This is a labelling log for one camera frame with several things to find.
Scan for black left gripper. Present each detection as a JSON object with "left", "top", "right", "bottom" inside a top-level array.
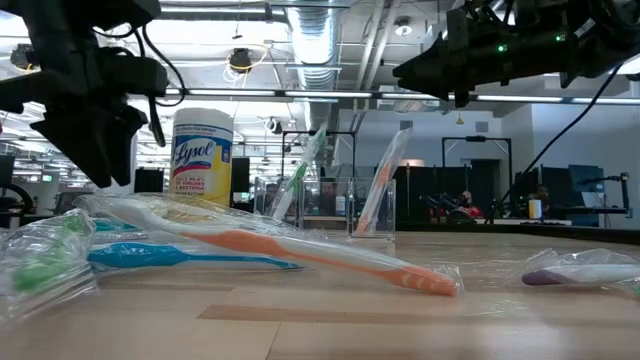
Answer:
[{"left": 0, "top": 29, "right": 150, "bottom": 190}]

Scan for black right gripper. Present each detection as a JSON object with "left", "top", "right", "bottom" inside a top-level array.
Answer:
[{"left": 393, "top": 7, "right": 572, "bottom": 110}]

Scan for orange toothbrush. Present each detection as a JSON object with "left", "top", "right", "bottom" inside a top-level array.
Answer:
[
  {"left": 353, "top": 127, "right": 414, "bottom": 238},
  {"left": 74, "top": 193, "right": 466, "bottom": 298}
]

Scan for purple toothbrush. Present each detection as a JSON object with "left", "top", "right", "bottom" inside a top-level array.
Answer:
[{"left": 519, "top": 247, "right": 640, "bottom": 290}]

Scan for long LED light bar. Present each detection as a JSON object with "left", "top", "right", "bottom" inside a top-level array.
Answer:
[{"left": 0, "top": 85, "right": 640, "bottom": 105}]

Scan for black cabinet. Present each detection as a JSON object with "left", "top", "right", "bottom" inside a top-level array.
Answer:
[
  {"left": 133, "top": 166, "right": 166, "bottom": 194},
  {"left": 230, "top": 156, "right": 251, "bottom": 204}
]

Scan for person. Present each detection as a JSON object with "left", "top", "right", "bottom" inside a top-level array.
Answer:
[
  {"left": 529, "top": 184, "right": 551, "bottom": 214},
  {"left": 317, "top": 180, "right": 339, "bottom": 217},
  {"left": 449, "top": 189, "right": 484, "bottom": 221}
]

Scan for clear acrylic organizer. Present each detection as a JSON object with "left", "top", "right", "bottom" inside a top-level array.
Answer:
[{"left": 253, "top": 175, "right": 398, "bottom": 242}]

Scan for Lysol wipes canister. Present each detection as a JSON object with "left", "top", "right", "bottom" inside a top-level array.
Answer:
[{"left": 168, "top": 107, "right": 235, "bottom": 208}]

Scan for dark computer monitor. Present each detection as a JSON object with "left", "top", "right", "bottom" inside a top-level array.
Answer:
[{"left": 568, "top": 163, "right": 606, "bottom": 209}]

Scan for black background rig frame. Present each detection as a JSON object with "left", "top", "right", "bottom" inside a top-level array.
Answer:
[{"left": 441, "top": 135, "right": 513, "bottom": 221}]

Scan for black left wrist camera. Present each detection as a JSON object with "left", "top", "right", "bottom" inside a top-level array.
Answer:
[{"left": 97, "top": 55, "right": 169, "bottom": 99}]

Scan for black left wrist camera cable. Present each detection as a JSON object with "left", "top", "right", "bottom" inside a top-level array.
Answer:
[{"left": 92, "top": 22, "right": 189, "bottom": 149}]

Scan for silver ventilation duct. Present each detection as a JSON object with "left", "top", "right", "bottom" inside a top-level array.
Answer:
[{"left": 285, "top": 0, "right": 342, "bottom": 132}]

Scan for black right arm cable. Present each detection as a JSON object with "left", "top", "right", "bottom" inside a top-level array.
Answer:
[{"left": 482, "top": 59, "right": 626, "bottom": 224}]

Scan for black aluminium table frame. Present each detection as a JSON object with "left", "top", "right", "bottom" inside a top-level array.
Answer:
[{"left": 0, "top": 212, "right": 640, "bottom": 246}]

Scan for black camera with yellow cable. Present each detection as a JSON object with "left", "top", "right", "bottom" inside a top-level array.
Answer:
[{"left": 228, "top": 47, "right": 254, "bottom": 72}]

